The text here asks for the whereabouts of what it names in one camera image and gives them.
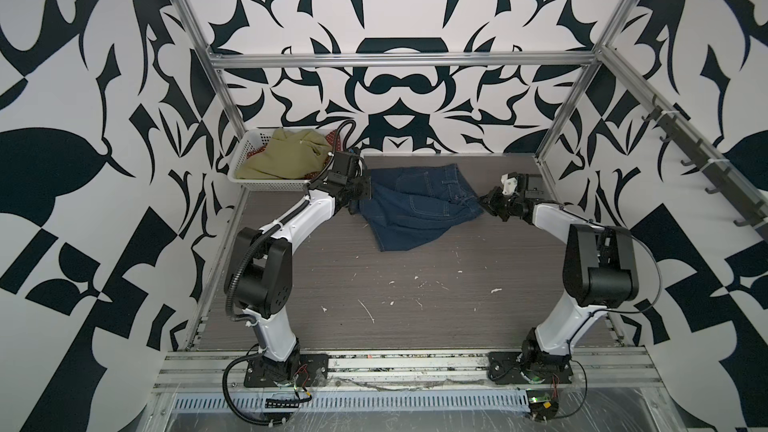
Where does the aluminium front rail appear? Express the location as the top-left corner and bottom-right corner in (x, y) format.
(152, 347), (663, 392)

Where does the white slotted cable duct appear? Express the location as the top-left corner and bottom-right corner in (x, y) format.
(167, 391), (529, 414)

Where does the small circuit board right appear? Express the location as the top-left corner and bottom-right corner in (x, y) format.
(526, 390), (559, 423)

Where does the grey wall hook rail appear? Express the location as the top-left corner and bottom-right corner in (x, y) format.
(641, 94), (768, 228)

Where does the blue denim skirt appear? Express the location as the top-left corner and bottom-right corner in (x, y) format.
(356, 164), (483, 252)

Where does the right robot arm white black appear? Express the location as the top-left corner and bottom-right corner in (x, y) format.
(479, 174), (639, 370)

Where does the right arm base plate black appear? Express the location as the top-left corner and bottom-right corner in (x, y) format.
(487, 351), (573, 385)

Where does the aluminium frame crossbar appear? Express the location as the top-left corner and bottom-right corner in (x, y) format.
(209, 51), (595, 69)

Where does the olive green skirt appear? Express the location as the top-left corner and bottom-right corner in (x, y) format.
(235, 127), (334, 181)

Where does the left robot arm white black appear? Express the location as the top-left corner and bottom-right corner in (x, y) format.
(224, 151), (371, 363)

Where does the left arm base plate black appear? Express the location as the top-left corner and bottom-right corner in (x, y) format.
(244, 352), (329, 388)

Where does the white plastic basket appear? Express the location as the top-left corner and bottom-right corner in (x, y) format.
(228, 128), (340, 192)

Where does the red polka dot skirt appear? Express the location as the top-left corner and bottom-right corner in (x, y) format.
(245, 129), (344, 181)

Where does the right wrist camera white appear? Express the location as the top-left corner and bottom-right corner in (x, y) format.
(500, 173), (528, 197)

